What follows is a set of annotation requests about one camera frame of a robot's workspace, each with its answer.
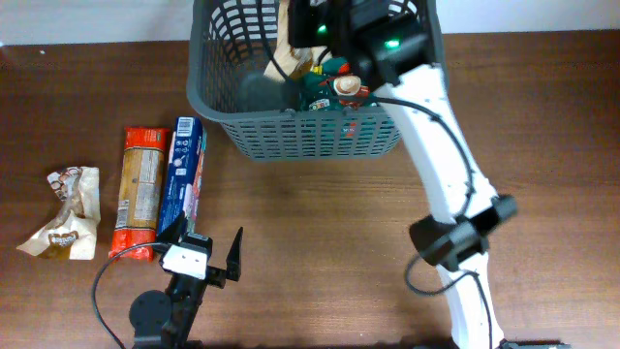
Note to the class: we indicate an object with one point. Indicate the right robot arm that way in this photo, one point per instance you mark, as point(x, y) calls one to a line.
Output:
point(401, 57)

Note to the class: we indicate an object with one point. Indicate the beige snack bag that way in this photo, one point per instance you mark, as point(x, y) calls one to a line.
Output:
point(295, 62)
point(72, 233)

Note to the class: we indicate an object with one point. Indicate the grey plastic basket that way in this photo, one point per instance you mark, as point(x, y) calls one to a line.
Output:
point(234, 80)

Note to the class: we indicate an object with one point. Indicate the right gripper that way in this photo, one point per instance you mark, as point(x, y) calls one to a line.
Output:
point(298, 15)

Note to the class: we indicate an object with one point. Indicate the green coffee bag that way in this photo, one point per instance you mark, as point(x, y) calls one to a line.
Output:
point(331, 86)

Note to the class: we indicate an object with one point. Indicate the orange biscuit pack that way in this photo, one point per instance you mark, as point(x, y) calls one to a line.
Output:
point(141, 184)

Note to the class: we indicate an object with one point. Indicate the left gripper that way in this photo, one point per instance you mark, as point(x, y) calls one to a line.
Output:
point(217, 275)

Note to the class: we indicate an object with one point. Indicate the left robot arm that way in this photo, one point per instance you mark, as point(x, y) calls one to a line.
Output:
point(164, 319)

